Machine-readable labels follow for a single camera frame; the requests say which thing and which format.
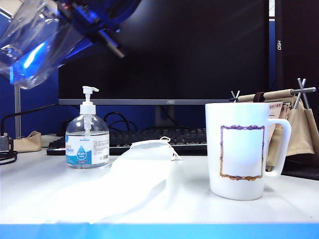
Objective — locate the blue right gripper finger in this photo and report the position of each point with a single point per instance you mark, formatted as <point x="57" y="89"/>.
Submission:
<point x="37" y="54"/>

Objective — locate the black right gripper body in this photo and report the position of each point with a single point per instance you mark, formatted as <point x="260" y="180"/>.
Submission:
<point x="99" y="17"/>

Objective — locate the transparent faceted plastic cup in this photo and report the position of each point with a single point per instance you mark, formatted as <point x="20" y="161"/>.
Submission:
<point x="37" y="27"/>

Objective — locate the white ceramic mug brown frame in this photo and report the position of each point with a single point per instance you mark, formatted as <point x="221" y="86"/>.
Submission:
<point x="239" y="149"/>

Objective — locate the beige fabric pouch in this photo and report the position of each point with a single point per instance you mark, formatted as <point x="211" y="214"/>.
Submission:
<point x="27" y="143"/>

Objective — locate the black AOC computer monitor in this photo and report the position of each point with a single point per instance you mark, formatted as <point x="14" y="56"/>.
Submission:
<point x="187" y="49"/>

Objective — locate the small grey box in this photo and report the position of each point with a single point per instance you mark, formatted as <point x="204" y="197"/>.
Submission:
<point x="5" y="144"/>

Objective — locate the clear hand sanitizer pump bottle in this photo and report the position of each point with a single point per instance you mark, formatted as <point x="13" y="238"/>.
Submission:
<point x="87" y="139"/>

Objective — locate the grey monitor stand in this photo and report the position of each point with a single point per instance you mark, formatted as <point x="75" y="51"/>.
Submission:
<point x="160" y="117"/>

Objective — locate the black keyboard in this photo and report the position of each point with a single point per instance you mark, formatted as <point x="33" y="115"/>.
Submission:
<point x="149" y="137"/>

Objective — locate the white face mask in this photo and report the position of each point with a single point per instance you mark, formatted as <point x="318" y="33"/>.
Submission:
<point x="134" y="174"/>

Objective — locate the beige calendar card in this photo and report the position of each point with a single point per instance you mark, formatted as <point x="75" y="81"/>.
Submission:
<point x="275" y="108"/>

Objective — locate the beige fabric desk organizer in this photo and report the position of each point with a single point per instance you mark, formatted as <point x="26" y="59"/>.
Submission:
<point x="299" y="129"/>

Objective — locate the grey partition post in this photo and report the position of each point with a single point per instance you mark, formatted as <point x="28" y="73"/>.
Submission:
<point x="17" y="112"/>

